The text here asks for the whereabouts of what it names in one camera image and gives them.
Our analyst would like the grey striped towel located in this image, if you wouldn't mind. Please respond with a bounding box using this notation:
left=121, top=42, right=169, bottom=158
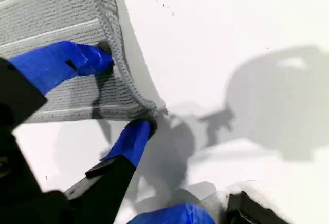
left=0, top=0, right=169, bottom=124

